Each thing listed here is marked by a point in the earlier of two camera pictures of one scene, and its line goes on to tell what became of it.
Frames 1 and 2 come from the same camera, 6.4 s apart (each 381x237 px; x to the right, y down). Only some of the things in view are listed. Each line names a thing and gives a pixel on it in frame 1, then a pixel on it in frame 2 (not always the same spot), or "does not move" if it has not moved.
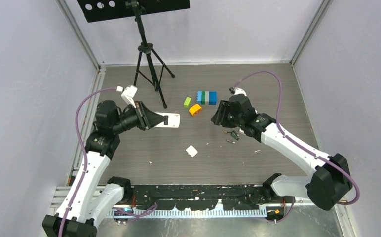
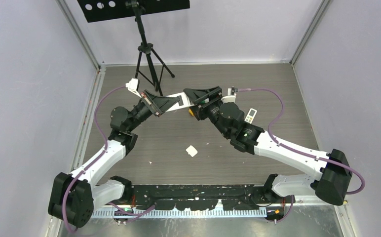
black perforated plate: (98, 10) does not move
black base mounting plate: (199, 197) does not move
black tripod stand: (149, 64) does not move
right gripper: (219, 118) to (198, 96)
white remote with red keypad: (171, 120) to (184, 101)
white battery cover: (191, 151) does not move
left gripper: (147, 118) to (159, 104)
